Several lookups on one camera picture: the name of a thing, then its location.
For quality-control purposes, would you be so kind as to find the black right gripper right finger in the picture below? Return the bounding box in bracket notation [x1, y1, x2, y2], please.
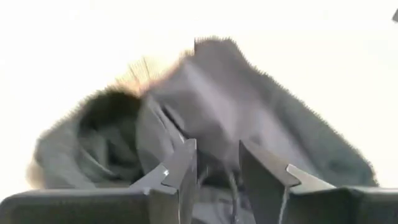
[238, 139, 398, 224]

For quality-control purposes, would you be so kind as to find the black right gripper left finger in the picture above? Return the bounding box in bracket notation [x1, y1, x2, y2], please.
[0, 138, 199, 224]

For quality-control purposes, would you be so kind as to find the grey fabric garment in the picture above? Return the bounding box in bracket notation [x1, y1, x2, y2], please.
[26, 35, 379, 224]

